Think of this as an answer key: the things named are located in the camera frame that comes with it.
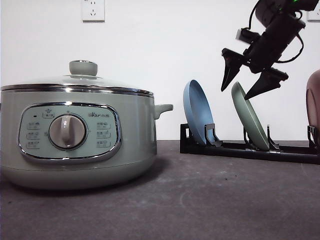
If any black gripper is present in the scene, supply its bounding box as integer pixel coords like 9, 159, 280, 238
221, 9, 306, 100

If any green plate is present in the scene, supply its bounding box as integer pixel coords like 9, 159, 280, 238
231, 81, 270, 150

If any glass steamer lid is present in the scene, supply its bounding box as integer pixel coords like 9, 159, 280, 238
0, 60, 154, 98

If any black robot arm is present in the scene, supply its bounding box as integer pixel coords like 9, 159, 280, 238
220, 0, 319, 100

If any pink plate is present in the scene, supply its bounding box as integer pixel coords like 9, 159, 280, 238
306, 69, 320, 128

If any blue plate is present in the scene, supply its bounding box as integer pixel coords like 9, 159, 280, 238
183, 79, 215, 144

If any green electric steamer pot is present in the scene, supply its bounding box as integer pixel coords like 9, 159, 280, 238
0, 84, 173, 190

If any black dish rack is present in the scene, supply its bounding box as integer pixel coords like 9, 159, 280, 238
180, 123, 320, 165

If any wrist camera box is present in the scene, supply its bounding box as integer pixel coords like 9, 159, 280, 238
235, 27, 261, 43

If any white wall socket right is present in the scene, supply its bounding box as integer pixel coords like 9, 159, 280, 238
307, 5, 320, 24

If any white wall socket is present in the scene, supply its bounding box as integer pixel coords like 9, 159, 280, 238
307, 5, 320, 24
82, 0, 105, 23

